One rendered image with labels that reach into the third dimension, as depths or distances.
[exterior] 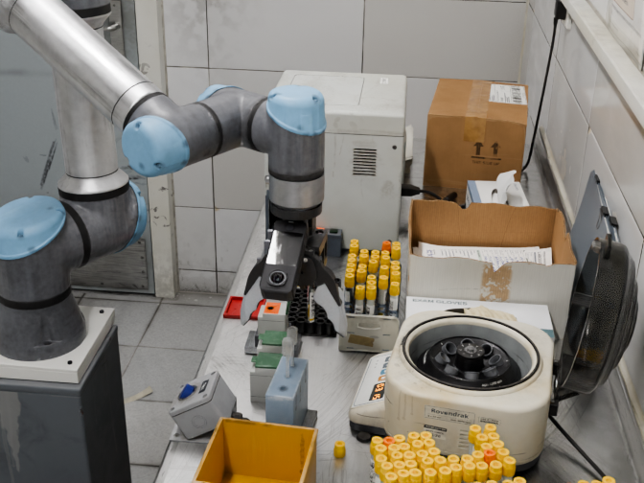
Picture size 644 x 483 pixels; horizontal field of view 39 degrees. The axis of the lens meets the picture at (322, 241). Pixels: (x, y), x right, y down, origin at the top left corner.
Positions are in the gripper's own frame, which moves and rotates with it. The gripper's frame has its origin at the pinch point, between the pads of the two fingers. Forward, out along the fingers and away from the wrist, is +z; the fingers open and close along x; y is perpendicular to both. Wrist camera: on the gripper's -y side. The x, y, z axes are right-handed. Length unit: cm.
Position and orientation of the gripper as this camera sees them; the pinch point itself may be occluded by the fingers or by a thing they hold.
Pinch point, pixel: (291, 334)
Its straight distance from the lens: 132.6
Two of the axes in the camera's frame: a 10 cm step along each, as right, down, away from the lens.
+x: -9.8, -1.0, 1.7
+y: 1.9, -4.3, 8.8
